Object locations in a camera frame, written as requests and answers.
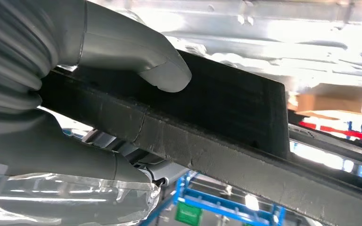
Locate green box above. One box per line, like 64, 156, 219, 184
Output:
174, 202, 204, 226

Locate stamped metal sheet panel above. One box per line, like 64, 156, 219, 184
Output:
87, 0, 362, 93

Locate brown cardboard box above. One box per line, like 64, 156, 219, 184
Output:
287, 83, 362, 121

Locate red barrier belt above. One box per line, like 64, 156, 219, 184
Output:
298, 121, 362, 144

